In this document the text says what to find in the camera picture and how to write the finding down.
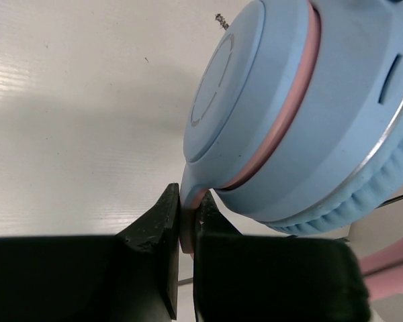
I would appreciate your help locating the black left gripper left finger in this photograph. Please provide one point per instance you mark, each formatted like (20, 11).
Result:
(129, 276)

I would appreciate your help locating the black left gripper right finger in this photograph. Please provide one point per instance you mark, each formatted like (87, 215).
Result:
(263, 278)

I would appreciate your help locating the small dark screw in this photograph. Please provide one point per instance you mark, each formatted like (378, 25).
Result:
(221, 20)

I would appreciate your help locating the blue pink cat-ear headphones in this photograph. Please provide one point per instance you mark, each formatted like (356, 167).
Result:
(297, 122)

